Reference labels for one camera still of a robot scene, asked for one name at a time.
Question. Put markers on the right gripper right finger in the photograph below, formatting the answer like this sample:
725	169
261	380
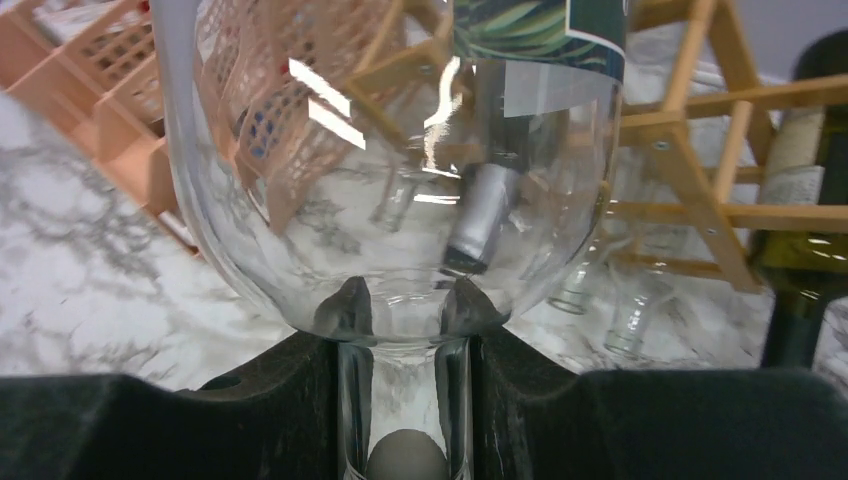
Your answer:
533	419

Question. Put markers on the wooden wine rack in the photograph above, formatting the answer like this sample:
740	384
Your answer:
672	78

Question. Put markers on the small clear glass bottle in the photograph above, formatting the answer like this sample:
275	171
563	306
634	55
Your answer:
396	199

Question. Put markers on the dark wine bottle with label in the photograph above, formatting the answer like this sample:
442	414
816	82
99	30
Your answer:
490	193

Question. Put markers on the pink plastic file organizer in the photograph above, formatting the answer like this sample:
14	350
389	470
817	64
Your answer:
90	68

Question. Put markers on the round clear bottle with cap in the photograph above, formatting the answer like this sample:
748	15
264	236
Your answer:
402	324

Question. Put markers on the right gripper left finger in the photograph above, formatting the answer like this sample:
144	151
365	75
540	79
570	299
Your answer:
273	417

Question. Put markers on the tall clear glass bottle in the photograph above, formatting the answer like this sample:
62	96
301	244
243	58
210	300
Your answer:
575	292

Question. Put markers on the slim clear glass bottle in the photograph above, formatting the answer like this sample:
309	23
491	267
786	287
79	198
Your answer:
641	281

